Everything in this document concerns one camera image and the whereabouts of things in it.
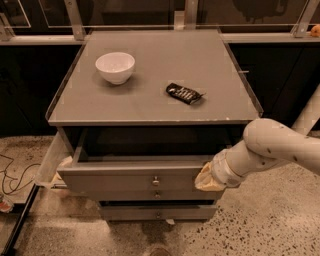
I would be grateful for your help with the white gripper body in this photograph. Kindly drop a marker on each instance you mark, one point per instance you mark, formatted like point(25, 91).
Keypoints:
point(221, 171)

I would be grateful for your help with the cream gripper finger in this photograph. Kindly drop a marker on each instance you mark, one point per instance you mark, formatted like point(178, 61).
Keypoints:
point(205, 181)

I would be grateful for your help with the grey top drawer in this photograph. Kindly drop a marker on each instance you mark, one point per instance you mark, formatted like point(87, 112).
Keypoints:
point(133, 173)

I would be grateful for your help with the grey drawer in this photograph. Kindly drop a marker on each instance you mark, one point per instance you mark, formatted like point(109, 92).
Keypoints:
point(159, 210)
point(133, 173)
point(153, 195)

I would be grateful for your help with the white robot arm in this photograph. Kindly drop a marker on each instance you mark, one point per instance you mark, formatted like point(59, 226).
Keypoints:
point(265, 145)

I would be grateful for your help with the grey bottom drawer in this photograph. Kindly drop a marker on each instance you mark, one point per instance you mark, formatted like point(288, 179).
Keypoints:
point(159, 210)

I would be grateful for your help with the grey middle drawer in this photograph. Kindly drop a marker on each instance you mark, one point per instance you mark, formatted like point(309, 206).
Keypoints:
point(153, 195)

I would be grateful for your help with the grey drawer cabinet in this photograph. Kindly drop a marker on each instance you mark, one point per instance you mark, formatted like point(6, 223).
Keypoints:
point(138, 118)

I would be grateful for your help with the black snack wrapper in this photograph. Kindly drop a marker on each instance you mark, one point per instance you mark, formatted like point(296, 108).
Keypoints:
point(183, 94)

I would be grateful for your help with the tape roll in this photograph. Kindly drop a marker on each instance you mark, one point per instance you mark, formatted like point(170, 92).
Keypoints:
point(65, 162)

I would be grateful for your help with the white ceramic bowl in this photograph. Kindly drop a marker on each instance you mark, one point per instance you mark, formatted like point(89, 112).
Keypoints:
point(115, 67)

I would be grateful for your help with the orange fruit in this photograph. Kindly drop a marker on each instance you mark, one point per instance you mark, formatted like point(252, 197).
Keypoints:
point(315, 31)

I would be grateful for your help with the red white small object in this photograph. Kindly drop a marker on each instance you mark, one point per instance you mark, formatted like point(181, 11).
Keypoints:
point(5, 204)

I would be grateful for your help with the metal rail frame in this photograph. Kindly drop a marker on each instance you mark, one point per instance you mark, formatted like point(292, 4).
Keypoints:
point(49, 22)

